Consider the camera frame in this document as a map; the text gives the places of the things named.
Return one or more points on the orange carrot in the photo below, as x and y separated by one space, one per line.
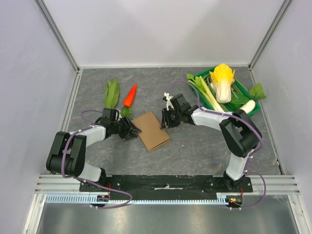
130 97

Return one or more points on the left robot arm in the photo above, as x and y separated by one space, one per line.
68 151

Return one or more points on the yellow napa cabbage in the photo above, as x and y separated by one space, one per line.
222 78

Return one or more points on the green plastic tray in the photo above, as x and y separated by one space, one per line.
225 106

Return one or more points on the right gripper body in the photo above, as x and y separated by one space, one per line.
166 118

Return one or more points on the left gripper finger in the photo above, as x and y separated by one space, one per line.
130 135
130 127

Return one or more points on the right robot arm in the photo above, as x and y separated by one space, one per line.
240 133

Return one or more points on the brown cardboard express box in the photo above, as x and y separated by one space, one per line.
151 134

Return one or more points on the white radish with leaves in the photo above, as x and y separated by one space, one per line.
256 93

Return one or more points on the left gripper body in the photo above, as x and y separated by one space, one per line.
122 128

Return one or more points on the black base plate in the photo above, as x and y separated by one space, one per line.
210 183

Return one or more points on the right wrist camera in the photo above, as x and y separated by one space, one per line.
167 98

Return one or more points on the green leafy lettuce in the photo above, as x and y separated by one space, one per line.
112 92

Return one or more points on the green bok choy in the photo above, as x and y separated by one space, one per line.
237 101

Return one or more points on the green celery stalk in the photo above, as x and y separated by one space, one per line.
202 87

